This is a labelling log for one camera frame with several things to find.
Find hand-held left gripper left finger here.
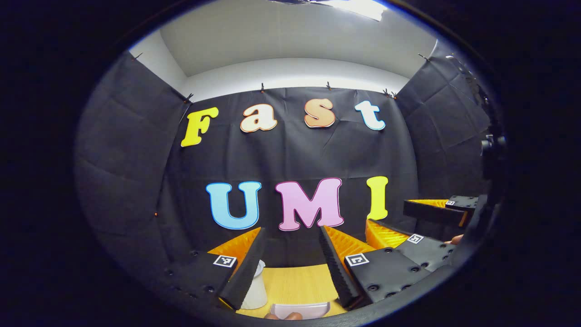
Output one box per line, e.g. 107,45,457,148
163,226,268,312

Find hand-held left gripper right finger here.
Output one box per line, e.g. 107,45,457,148
318,225,430,310

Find white ribbed garbage bin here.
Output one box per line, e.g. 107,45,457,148
241,260,268,310

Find pale pink dustpan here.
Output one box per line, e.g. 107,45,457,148
270,302,331,320

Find black backdrop cloth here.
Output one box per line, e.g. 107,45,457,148
75,50,504,273

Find row of black cloth clips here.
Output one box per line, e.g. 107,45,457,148
132,52,432,105

